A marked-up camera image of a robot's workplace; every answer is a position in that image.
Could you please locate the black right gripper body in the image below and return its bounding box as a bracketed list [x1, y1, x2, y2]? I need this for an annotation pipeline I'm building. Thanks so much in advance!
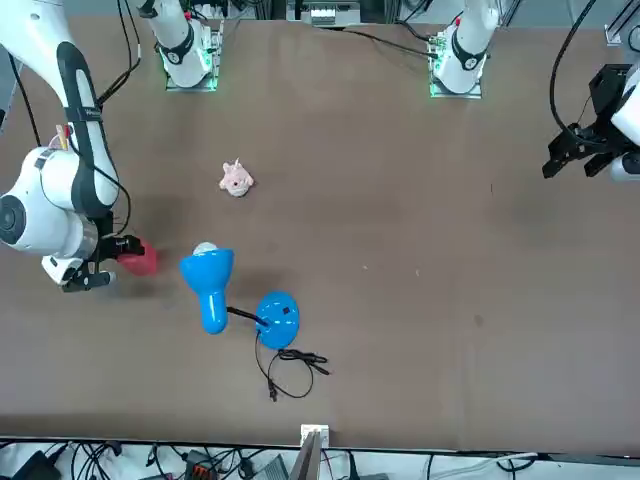
[94, 211, 122, 264]

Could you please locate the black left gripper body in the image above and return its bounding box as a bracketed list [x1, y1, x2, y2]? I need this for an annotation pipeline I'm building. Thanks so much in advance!
[579, 63, 636, 133]

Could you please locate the red block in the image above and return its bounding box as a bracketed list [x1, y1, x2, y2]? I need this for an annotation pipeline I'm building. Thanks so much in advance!
[118, 239, 159, 278]

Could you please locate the blue desk lamp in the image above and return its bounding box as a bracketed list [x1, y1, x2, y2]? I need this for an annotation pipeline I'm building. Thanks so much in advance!
[179, 241, 302, 351]

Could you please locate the clear plastic cup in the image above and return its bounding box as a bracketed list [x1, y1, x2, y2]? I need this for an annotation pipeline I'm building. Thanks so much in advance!
[41, 124, 76, 157]

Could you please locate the pink plush toy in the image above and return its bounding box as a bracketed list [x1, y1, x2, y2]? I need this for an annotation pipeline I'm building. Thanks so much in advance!
[218, 156, 258, 200]

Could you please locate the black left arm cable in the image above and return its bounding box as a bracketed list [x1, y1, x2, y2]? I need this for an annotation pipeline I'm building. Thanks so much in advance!
[549, 0, 599, 134]

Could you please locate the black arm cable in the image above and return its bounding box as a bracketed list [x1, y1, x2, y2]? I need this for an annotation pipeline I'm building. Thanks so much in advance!
[55, 41, 133, 236]
[549, 0, 599, 134]

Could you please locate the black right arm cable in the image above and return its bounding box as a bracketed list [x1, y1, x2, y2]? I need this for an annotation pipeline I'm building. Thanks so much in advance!
[55, 41, 133, 236]

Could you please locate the black lamp power cable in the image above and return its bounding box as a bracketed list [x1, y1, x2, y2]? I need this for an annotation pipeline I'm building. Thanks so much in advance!
[254, 329, 331, 402]

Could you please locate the black left base cable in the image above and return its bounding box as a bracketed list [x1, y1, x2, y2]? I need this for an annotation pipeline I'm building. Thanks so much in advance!
[319, 24, 442, 57]

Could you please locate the aluminium camera post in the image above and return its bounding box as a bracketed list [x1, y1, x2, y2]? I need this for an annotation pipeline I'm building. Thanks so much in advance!
[288, 423, 332, 480]

